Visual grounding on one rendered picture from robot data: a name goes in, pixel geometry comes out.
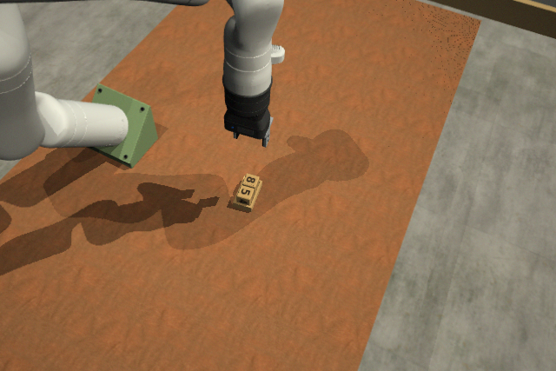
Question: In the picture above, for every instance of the tan number cube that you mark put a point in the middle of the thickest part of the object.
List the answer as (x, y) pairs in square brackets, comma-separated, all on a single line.
[(245, 195), (251, 181)]

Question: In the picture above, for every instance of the tan wooden tray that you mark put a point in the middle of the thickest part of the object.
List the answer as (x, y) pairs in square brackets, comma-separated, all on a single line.
[(246, 207)]

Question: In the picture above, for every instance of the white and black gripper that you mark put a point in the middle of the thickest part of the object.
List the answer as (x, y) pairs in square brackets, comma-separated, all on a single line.
[(247, 97)]

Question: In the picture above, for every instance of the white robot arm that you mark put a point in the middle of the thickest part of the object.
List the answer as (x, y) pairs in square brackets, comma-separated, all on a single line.
[(72, 124)]

